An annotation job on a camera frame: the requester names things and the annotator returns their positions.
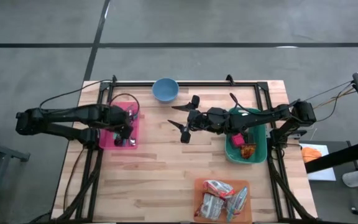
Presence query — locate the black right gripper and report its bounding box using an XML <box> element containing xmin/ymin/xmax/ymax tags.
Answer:
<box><xmin>167</xmin><ymin>95</ymin><xmax>201</xmax><ymax>144</ymax></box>

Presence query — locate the smoked paprika patterned tin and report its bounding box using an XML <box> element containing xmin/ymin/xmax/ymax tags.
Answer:
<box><xmin>231</xmin><ymin>133</ymin><xmax>246</xmax><ymax>149</ymax></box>

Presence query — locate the metal spice tin beige label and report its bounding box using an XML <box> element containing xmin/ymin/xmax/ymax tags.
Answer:
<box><xmin>240</xmin><ymin>143</ymin><xmax>257</xmax><ymax>160</ymax></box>

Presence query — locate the red yellow flavour packet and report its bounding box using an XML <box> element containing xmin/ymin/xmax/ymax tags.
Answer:
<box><xmin>202</xmin><ymin>179</ymin><xmax>236</xmax><ymax>199</ymax></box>

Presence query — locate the brown food packet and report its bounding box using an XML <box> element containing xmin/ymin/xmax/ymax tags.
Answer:
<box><xmin>194</xmin><ymin>192</ymin><xmax>226</xmax><ymax>222</ymax></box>

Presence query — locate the pink plastic bin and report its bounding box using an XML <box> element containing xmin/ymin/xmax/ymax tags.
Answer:
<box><xmin>99</xmin><ymin>101</ymin><xmax>142</xmax><ymax>151</ymax></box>

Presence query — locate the grey-blue bowl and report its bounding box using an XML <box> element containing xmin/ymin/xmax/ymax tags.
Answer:
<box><xmin>152</xmin><ymin>77</ymin><xmax>180</xmax><ymax>104</ymax></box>

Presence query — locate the orange plastic bin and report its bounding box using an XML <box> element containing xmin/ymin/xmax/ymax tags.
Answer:
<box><xmin>193</xmin><ymin>177</ymin><xmax>253</xmax><ymax>224</ymax></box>

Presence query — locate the teal object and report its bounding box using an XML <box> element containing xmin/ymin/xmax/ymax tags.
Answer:
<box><xmin>224</xmin><ymin>107</ymin><xmax>269</xmax><ymax>165</ymax></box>

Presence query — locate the orange cloth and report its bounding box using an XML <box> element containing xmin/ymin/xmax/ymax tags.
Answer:
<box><xmin>300</xmin><ymin>146</ymin><xmax>323</xmax><ymax>164</ymax></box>

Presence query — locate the white paper sheet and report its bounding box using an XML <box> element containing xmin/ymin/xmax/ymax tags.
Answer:
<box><xmin>299</xmin><ymin>142</ymin><xmax>337</xmax><ymax>182</ymax></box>

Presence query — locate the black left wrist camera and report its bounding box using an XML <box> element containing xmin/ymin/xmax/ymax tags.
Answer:
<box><xmin>106</xmin><ymin>105</ymin><xmax>129</xmax><ymax>124</ymax></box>

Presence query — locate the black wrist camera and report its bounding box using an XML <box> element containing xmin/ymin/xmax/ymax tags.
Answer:
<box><xmin>208</xmin><ymin>107</ymin><xmax>230</xmax><ymax>124</ymax></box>
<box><xmin>106</xmin><ymin>105</ymin><xmax>129</xmax><ymax>124</ymax></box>

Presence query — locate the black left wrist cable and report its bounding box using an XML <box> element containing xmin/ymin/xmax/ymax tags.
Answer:
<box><xmin>109</xmin><ymin>92</ymin><xmax>140</xmax><ymax>119</ymax></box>

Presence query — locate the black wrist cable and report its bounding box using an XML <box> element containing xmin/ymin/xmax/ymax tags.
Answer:
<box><xmin>109</xmin><ymin>92</ymin><xmax>140</xmax><ymax>119</ymax></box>
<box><xmin>229</xmin><ymin>92</ymin><xmax>301</xmax><ymax>116</ymax></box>

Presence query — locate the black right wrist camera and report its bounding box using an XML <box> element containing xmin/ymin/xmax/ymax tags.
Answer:
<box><xmin>208</xmin><ymin>107</ymin><xmax>230</xmax><ymax>124</ymax></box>

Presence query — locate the black aluminium rig frame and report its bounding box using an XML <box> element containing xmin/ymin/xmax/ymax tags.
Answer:
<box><xmin>51</xmin><ymin>74</ymin><xmax>319</xmax><ymax>224</ymax></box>

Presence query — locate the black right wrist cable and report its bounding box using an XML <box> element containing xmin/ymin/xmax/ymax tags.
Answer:
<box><xmin>229</xmin><ymin>92</ymin><xmax>301</xmax><ymax>116</ymax></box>

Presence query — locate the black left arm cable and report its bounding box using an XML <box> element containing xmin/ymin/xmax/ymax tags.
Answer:
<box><xmin>39</xmin><ymin>79</ymin><xmax>115</xmax><ymax>113</ymax></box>

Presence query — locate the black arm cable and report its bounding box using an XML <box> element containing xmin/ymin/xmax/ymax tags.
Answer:
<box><xmin>39</xmin><ymin>79</ymin><xmax>115</xmax><ymax>113</ymax></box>
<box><xmin>303</xmin><ymin>80</ymin><xmax>357</xmax><ymax>106</ymax></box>

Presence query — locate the brown cable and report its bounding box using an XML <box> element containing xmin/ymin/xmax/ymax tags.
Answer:
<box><xmin>62</xmin><ymin>146</ymin><xmax>86</xmax><ymax>215</ymax></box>

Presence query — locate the grey metal bracket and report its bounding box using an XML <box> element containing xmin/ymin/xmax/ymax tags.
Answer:
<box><xmin>287</xmin><ymin>129</ymin><xmax>308</xmax><ymax>140</ymax></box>

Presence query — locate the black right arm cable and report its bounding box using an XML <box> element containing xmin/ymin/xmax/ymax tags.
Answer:
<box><xmin>303</xmin><ymin>80</ymin><xmax>357</xmax><ymax>106</ymax></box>

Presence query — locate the orange cable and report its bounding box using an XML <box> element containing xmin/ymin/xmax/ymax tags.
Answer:
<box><xmin>314</xmin><ymin>88</ymin><xmax>357</xmax><ymax>119</ymax></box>

